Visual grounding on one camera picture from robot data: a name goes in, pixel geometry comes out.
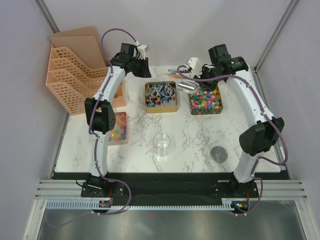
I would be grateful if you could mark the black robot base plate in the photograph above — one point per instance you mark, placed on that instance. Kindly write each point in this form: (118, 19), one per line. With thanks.
(202, 185)

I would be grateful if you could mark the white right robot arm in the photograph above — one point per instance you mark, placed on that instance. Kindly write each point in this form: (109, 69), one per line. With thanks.
(264, 129)

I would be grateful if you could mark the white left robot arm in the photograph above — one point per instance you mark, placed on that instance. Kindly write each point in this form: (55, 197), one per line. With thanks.
(101, 118)

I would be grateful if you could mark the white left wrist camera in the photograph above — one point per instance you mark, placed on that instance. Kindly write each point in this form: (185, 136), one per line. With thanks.
(142, 51)

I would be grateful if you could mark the clear glass jar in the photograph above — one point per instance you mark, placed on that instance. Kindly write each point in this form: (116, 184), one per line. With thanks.
(161, 144)

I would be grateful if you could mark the light blue cable duct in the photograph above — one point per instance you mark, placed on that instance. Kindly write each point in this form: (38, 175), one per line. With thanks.
(147, 203)

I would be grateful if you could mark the peach plastic file organizer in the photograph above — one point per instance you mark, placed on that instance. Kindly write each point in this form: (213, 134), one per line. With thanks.
(76, 67)

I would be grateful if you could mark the gold tin of lollipops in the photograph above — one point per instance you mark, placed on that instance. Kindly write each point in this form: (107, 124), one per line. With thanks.
(160, 97)

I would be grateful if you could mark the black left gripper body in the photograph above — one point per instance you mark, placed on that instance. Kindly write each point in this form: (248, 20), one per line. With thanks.
(139, 67)

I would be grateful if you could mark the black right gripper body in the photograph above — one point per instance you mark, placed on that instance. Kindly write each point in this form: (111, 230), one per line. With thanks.
(209, 85)

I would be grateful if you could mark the gold tin of star candies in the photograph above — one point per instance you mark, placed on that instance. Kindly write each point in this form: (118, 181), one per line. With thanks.
(206, 102)

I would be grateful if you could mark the orange highlighter pen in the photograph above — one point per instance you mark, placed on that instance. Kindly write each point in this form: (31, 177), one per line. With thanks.
(177, 76)

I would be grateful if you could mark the pink tray of gummy candies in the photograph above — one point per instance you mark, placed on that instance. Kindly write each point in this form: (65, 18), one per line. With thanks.
(119, 135)

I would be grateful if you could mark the silver round jar lid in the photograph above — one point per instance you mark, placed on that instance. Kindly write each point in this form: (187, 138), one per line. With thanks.
(218, 154)

